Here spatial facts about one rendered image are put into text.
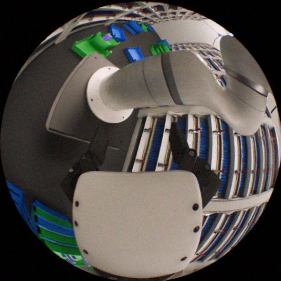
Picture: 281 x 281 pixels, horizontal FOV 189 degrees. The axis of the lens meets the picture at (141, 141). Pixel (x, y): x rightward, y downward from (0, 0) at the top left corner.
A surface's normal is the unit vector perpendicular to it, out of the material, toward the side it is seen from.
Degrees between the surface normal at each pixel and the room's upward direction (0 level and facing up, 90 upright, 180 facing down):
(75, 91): 3
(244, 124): 96
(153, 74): 93
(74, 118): 3
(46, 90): 0
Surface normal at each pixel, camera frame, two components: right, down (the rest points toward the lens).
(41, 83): 0.83, 0.06
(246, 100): -0.77, 0.63
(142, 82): -0.52, 0.57
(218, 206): -0.50, -0.38
